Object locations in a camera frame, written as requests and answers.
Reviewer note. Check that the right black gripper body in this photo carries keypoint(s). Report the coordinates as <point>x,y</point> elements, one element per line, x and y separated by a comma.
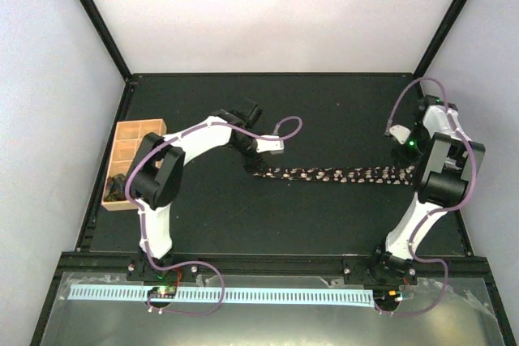
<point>420,138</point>

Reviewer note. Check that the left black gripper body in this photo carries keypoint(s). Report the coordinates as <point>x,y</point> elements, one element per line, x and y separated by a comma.
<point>250,163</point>

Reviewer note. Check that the black floral patterned tie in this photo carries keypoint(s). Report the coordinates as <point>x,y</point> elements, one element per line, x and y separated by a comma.
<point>378,175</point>

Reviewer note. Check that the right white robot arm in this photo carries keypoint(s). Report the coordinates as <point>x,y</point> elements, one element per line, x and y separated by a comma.
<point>441,163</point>

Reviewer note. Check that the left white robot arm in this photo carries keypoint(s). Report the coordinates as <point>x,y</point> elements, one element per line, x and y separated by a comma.
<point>154,178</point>

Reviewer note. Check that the wooden compartment box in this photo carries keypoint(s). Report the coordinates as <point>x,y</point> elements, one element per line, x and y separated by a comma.
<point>126,141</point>

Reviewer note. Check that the dark rolled tie in box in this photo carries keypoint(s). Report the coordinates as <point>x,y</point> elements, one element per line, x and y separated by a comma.
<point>115,188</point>

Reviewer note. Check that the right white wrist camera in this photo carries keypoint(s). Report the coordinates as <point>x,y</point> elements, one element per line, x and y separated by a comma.
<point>399,133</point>

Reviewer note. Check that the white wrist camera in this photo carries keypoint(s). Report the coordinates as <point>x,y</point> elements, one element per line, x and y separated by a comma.
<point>399,133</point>
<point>270,143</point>

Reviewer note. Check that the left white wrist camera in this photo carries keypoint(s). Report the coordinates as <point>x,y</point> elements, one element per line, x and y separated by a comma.
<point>270,143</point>

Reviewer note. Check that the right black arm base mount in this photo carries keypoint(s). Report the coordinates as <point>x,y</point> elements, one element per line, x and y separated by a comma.
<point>379,271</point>

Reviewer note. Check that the light blue slotted cable duct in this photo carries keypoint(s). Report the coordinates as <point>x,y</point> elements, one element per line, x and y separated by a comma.
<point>211,295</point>

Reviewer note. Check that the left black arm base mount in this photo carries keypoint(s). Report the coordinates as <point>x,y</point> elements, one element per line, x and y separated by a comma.
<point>139,270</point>

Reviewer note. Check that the right black frame post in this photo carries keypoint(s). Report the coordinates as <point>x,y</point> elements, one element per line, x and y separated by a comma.
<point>441,33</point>

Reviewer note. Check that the black frame post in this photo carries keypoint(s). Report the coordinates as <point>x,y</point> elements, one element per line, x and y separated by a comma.
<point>106,37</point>
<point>441,33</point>

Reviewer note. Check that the left black frame post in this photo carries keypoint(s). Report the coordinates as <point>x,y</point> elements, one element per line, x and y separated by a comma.
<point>106,37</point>

